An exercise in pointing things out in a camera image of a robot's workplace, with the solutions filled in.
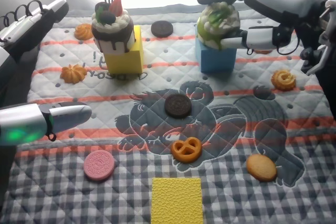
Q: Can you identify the green cream toy cake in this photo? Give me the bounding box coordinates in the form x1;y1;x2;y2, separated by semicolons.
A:
196;1;242;51

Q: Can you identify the dark chocolate sandwich cookie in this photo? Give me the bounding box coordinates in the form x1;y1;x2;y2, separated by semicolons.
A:
164;93;192;119
151;20;174;38

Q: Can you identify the smooth yellow cube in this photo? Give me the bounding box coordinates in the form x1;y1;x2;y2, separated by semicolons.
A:
104;24;144;74

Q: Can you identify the light blue cube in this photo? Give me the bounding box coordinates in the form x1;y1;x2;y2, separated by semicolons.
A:
195;24;237;74

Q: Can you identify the yellow textured square pad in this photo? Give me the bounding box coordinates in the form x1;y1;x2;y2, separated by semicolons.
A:
151;177;204;224

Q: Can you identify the orange pretzel cookie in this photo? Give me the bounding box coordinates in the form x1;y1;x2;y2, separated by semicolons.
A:
171;136;202;163

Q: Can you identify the grey quilt with bear print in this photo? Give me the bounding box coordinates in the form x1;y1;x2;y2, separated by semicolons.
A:
0;3;336;224

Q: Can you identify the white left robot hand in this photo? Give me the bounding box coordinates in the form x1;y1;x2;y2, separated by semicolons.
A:
0;0;92;146

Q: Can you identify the orange swirl cookie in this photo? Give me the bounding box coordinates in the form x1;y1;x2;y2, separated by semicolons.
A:
271;70;297;91

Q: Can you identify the chocolate strawberry toy cake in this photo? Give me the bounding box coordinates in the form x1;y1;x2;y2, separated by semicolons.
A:
91;0;136;55

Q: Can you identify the plain round tan biscuit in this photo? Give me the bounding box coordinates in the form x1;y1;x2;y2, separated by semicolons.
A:
246;154;278;182

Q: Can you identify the pink sandwich cookie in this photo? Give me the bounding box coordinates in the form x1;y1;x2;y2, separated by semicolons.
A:
83;150;116;182

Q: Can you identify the orange rosette cookie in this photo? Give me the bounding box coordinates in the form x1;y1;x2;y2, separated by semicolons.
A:
73;24;94;40
59;63;88;85

